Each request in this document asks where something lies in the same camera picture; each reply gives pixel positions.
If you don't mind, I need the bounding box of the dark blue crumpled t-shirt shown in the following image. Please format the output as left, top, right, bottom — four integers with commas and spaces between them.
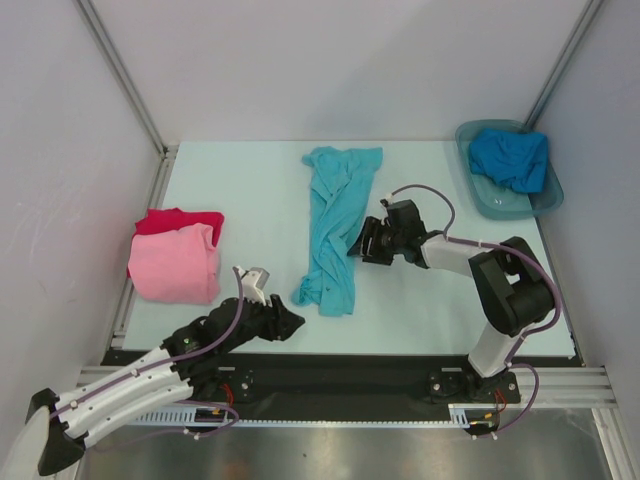
469, 129, 549, 194

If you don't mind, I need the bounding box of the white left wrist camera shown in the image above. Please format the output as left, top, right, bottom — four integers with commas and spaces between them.
233, 266, 270, 306

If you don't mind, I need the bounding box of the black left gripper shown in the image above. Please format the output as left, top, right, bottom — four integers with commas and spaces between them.
218, 290, 304, 355

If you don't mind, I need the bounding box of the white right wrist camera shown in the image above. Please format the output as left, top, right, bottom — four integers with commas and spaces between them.
380, 198, 399, 228

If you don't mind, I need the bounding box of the light blue cable duct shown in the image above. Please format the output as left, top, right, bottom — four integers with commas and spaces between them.
130, 405, 234, 428

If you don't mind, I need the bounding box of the red folded t-shirt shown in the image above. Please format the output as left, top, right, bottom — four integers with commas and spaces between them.
134, 208, 225, 247

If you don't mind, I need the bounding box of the pink folded t-shirt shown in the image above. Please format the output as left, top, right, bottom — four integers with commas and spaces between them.
128, 223, 220, 305

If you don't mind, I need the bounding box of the aluminium frame rail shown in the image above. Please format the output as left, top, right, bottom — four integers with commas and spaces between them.
508, 367, 617, 410

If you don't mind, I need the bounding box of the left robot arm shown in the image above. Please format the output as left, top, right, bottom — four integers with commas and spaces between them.
1, 295, 305, 479

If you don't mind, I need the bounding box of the translucent blue plastic bin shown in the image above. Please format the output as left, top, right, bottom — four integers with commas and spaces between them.
455, 119, 564, 220

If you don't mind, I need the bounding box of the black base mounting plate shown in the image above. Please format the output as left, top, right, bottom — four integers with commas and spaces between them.
194, 353, 521, 423

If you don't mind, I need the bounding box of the light blue t-shirt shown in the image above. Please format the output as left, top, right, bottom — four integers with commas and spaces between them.
292, 147, 384, 317

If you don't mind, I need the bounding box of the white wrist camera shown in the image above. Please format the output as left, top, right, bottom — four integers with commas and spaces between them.
233, 266, 270, 306
380, 198, 399, 228

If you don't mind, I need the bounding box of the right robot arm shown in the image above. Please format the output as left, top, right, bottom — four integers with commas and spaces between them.
348, 199, 560, 401

